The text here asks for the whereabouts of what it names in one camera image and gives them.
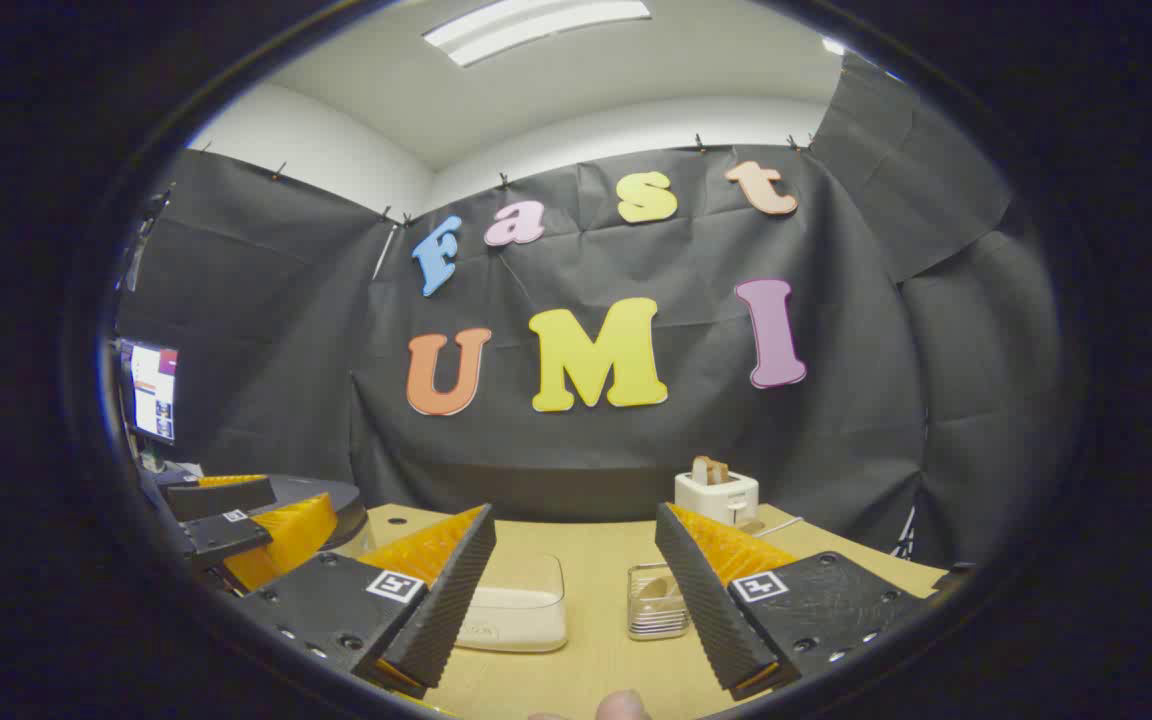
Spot ceiling light panel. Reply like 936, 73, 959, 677
423, 0, 652, 68

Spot clear wire chopstick holder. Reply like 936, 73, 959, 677
627, 563, 690, 642

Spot computer monitor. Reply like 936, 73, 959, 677
121, 338, 180, 446

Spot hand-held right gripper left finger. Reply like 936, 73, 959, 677
236, 503, 497, 701

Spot black backdrop cloth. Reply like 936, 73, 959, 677
116, 55, 1067, 581

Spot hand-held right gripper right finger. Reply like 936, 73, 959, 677
654, 502, 939, 701

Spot clear plastic rice container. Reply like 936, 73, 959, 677
454, 553, 569, 654

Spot white toaster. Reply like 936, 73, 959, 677
674, 470, 760, 527

